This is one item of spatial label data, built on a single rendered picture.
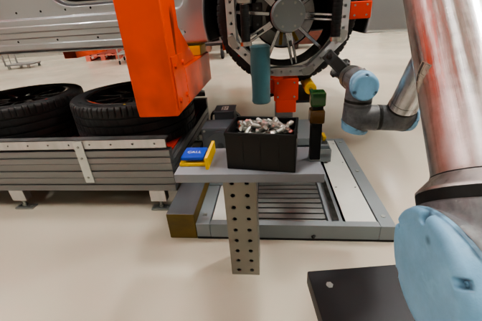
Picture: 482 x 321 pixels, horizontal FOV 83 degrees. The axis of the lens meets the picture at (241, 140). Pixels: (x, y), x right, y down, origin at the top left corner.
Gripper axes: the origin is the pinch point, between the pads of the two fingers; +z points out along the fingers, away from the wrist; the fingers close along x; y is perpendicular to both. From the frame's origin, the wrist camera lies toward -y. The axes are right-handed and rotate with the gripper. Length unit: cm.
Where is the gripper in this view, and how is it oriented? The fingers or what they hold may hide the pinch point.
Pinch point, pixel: (335, 64)
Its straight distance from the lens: 130.9
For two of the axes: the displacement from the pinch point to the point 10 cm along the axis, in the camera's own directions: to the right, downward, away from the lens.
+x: 6.7, -6.5, -3.5
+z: 0.8, -4.1, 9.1
